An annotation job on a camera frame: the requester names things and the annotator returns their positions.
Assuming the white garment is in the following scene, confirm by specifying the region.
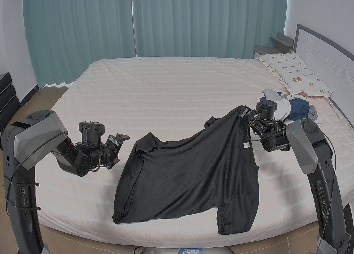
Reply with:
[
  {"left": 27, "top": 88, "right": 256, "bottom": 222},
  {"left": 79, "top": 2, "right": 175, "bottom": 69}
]
[{"left": 274, "top": 100, "right": 291, "bottom": 123}]

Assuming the dark blue garment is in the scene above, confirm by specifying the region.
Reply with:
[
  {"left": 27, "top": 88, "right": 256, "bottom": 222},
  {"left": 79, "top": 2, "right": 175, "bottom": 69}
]
[{"left": 288, "top": 98, "right": 310, "bottom": 120}]

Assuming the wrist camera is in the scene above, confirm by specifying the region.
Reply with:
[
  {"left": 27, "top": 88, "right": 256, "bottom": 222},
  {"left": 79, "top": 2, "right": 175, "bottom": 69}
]
[
  {"left": 105, "top": 157, "right": 120, "bottom": 170},
  {"left": 250, "top": 122, "right": 266, "bottom": 138}
]

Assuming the black cable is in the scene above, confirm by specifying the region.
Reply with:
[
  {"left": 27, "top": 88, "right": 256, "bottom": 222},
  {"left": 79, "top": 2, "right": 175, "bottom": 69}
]
[
  {"left": 318, "top": 130, "right": 338, "bottom": 248},
  {"left": 3, "top": 131, "right": 69, "bottom": 210}
]

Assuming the bed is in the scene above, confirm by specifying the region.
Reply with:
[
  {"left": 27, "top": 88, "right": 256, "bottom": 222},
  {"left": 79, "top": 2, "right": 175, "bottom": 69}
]
[{"left": 35, "top": 24, "right": 354, "bottom": 248}]

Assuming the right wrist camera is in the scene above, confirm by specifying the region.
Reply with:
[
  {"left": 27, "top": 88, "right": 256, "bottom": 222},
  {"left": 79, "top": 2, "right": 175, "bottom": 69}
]
[{"left": 250, "top": 122, "right": 266, "bottom": 138}]

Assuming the blue-green curtain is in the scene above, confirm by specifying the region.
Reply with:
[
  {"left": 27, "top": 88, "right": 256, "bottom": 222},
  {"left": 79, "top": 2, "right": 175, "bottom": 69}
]
[
  {"left": 23, "top": 0, "right": 137, "bottom": 88},
  {"left": 131, "top": 0, "right": 289, "bottom": 59}
]

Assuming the grey bedside table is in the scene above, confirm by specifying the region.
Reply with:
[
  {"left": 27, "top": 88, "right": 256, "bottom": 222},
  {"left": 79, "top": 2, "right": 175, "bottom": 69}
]
[{"left": 254, "top": 32, "right": 294, "bottom": 59}]

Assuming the black T-shirt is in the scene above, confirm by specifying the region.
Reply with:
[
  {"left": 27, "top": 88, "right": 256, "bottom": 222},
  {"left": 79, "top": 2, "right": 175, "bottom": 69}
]
[{"left": 112, "top": 106, "right": 260, "bottom": 235}]

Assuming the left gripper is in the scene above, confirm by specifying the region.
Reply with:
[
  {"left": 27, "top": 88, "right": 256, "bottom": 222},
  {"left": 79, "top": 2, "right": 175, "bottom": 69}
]
[{"left": 98, "top": 133, "right": 130, "bottom": 162}]

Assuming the black chest of drawers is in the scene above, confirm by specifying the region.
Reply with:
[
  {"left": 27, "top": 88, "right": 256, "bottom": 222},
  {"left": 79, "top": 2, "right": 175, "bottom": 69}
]
[{"left": 0, "top": 72, "right": 22, "bottom": 127}]

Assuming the pale grey garment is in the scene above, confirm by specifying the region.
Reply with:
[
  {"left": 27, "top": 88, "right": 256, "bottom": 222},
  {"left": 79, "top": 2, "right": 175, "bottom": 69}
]
[{"left": 261, "top": 89, "right": 283, "bottom": 102}]

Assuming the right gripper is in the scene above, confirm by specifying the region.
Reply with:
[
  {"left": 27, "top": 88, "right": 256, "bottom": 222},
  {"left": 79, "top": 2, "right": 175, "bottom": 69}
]
[{"left": 238, "top": 106, "right": 261, "bottom": 126}]

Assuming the white printed pillow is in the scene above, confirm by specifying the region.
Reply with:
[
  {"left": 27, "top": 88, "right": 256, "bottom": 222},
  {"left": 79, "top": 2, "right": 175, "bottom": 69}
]
[{"left": 255, "top": 51, "right": 333, "bottom": 98}]

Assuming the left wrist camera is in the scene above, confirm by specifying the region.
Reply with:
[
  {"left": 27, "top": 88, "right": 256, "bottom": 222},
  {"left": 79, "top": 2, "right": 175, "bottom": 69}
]
[{"left": 105, "top": 157, "right": 120, "bottom": 170}]

